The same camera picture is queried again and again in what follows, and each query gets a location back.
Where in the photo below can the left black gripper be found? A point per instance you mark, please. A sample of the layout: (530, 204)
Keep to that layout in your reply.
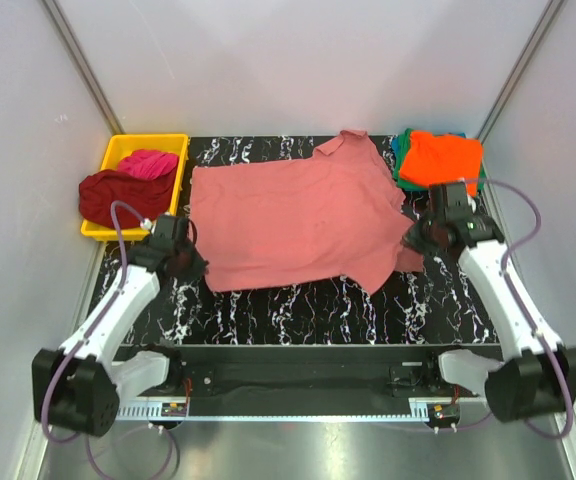
(197, 270)

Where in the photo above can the salmon pink t shirt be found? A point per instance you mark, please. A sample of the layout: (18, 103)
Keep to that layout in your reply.
(283, 222)

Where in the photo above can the green folded t shirt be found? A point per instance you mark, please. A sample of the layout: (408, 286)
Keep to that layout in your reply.
(403, 182)

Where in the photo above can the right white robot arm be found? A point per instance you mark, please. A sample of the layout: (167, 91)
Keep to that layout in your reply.
(508, 310)

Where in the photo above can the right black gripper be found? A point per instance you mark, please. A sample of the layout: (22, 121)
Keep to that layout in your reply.
(412, 237)

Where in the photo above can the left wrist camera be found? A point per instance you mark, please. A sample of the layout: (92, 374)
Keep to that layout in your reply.
(169, 232)

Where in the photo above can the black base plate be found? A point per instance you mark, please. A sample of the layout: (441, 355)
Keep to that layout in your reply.
(269, 383)

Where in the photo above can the aluminium corner post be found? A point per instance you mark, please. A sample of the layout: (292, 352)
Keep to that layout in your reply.
(78, 57)
(537, 36)

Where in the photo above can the aluminium frame rail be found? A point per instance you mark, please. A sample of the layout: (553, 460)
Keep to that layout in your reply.
(86, 394)

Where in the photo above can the orange folded t shirt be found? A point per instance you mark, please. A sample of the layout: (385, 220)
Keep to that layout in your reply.
(443, 160)

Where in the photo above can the magenta t shirt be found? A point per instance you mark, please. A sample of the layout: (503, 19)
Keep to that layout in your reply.
(146, 164)

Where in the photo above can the right aluminium corner post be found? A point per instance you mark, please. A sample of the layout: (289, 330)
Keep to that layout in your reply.
(537, 36)

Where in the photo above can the dark red t shirt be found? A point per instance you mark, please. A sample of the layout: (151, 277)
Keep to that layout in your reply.
(149, 198)

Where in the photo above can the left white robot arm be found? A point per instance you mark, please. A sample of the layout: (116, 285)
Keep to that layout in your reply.
(108, 325)

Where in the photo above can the yellow plastic bin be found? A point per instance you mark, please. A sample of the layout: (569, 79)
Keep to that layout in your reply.
(126, 220)

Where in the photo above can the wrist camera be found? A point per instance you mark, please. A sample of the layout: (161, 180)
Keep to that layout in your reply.
(450, 203)
(169, 232)

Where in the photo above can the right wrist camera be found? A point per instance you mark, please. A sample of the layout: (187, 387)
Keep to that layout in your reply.
(450, 203)

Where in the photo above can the left aluminium corner post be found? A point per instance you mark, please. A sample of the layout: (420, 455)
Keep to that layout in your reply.
(78, 57)

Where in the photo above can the blue folded t shirt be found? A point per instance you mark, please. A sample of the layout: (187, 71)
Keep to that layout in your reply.
(395, 141)

